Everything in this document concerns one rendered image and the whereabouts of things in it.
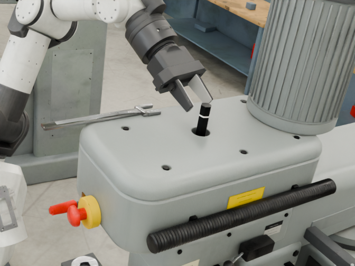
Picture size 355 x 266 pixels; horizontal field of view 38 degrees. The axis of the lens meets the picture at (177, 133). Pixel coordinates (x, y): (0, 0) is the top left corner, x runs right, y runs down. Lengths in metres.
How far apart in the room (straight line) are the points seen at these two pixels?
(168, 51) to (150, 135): 0.17
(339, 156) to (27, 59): 0.79
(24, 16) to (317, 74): 0.65
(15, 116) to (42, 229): 2.43
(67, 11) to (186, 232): 0.57
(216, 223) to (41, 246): 2.67
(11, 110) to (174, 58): 0.44
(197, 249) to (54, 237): 2.63
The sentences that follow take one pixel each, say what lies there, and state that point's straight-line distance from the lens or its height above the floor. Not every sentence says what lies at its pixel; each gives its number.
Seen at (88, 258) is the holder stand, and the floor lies 1.13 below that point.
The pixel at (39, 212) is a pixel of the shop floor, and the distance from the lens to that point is 3.80.
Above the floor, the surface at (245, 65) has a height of 0.23.
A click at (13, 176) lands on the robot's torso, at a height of 1.65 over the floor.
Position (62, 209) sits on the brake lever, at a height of 1.70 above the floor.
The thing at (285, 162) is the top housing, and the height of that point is 1.87.
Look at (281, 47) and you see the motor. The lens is 1.04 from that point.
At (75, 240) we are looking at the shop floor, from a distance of 3.57.
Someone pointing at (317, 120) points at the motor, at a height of 1.92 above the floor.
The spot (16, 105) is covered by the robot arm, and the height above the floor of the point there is 1.79.
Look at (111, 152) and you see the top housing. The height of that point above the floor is 1.89.
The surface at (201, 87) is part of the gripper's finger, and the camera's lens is 1.02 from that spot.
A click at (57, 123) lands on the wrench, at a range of 0.96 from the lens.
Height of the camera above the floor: 2.36
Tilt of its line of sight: 28 degrees down
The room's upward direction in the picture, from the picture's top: 10 degrees clockwise
